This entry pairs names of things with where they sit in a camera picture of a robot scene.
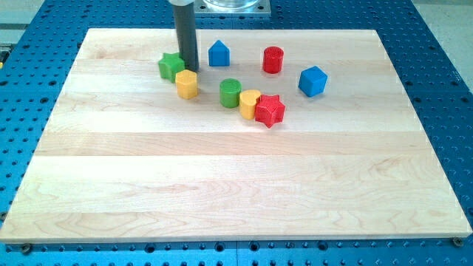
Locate yellow heart block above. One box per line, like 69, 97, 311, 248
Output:
239, 89, 261, 120

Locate yellow hexagon block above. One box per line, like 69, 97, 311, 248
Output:
175, 69, 198, 99

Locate red star block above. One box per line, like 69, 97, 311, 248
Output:
254, 95, 285, 128

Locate light wooden board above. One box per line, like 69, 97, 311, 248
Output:
1, 28, 472, 243

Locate green cylinder block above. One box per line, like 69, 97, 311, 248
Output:
220, 78, 242, 108

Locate blue house-shaped block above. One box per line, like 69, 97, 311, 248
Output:
208, 40, 230, 67

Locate red cylinder block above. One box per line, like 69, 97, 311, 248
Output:
262, 46, 284, 74

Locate blue cube block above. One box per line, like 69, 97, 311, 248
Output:
298, 66, 328, 98

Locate green star block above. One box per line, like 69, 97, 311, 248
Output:
158, 52, 186, 83

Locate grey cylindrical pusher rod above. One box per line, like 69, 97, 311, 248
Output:
169, 0, 200, 72

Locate blue perforated metal table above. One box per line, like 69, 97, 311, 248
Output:
1, 1, 472, 265

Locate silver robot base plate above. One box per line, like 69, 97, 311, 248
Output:
194, 0, 271, 18

